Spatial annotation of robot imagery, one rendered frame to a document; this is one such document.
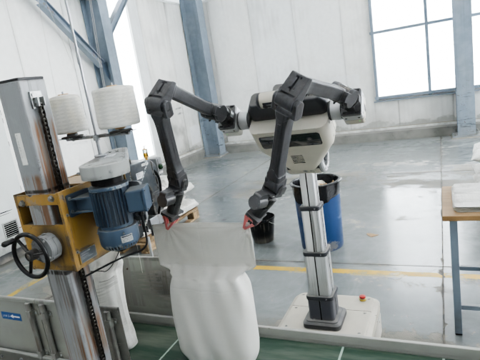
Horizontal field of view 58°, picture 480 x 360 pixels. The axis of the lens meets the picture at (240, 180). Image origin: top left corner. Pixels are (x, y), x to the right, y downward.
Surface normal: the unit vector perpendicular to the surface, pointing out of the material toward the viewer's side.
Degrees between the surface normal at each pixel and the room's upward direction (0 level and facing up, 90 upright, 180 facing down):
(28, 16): 90
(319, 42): 90
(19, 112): 90
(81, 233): 90
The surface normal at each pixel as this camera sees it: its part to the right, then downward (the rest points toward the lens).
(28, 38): 0.90, -0.04
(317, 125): -0.37, -0.58
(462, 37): -0.40, 0.25
